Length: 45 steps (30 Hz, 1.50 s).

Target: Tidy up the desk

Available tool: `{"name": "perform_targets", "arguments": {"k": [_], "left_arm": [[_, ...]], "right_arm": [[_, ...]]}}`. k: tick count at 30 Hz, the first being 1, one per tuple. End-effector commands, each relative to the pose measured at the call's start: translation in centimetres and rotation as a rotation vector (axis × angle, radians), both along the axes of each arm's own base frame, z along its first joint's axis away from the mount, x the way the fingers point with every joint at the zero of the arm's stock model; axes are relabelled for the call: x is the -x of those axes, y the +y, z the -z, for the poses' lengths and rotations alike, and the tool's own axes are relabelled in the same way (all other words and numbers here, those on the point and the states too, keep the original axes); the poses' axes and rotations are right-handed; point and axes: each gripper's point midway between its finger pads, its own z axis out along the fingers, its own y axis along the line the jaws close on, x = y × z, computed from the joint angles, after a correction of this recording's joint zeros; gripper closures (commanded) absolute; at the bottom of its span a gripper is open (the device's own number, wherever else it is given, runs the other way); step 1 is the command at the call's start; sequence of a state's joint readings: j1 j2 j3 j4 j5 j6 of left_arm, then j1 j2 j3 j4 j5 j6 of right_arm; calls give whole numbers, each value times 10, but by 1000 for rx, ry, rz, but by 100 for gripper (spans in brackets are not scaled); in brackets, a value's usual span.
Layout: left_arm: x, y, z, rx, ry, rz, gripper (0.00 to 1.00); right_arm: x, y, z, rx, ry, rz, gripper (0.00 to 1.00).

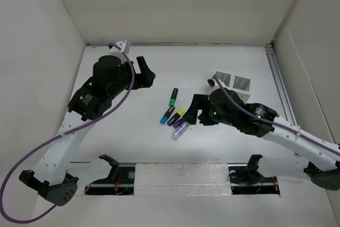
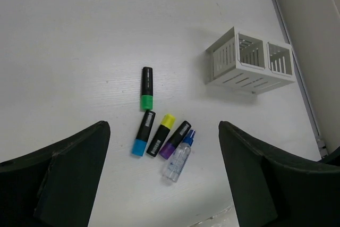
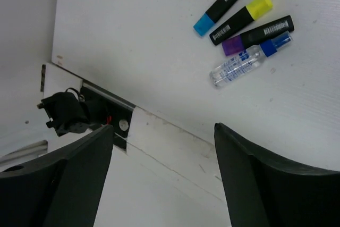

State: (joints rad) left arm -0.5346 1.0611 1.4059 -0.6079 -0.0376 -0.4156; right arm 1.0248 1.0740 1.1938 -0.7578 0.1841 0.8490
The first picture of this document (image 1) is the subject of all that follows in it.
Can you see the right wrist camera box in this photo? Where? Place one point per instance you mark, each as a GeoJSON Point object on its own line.
{"type": "Point", "coordinates": [213, 84]}

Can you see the clear bottle blue cap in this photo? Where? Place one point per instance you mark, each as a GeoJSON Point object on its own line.
{"type": "Point", "coordinates": [180, 130]}

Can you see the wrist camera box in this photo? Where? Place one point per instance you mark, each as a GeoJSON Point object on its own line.
{"type": "Point", "coordinates": [213, 84]}
{"type": "Point", "coordinates": [120, 46]}

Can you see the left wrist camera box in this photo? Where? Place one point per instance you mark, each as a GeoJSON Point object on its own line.
{"type": "Point", "coordinates": [120, 46]}

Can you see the purple cap highlighter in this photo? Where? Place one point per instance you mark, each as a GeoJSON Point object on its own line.
{"type": "Point", "coordinates": [177, 123]}

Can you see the aluminium rail right side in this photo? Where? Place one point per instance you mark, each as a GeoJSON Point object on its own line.
{"type": "Point", "coordinates": [279, 82]}

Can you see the white two-slot organizer box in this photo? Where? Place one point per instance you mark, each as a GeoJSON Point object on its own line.
{"type": "Point", "coordinates": [236, 83]}

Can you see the yellow cap highlighter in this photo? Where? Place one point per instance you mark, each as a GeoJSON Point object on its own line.
{"type": "Point", "coordinates": [175, 117]}

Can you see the blue cap highlighter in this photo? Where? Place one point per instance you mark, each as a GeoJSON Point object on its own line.
{"type": "Point", "coordinates": [167, 115]}

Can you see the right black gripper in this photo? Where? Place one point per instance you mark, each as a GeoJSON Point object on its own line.
{"type": "Point", "coordinates": [200, 101]}

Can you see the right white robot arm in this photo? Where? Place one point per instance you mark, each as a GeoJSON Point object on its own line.
{"type": "Point", "coordinates": [318, 160]}

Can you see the green cap highlighter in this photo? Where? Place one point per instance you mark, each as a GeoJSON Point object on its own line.
{"type": "Point", "coordinates": [173, 97]}

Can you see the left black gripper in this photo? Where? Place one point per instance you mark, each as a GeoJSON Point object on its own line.
{"type": "Point", "coordinates": [144, 79]}

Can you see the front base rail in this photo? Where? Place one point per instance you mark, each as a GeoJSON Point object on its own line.
{"type": "Point", "coordinates": [181, 179]}

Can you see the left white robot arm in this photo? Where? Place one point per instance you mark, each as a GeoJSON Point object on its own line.
{"type": "Point", "coordinates": [52, 177]}

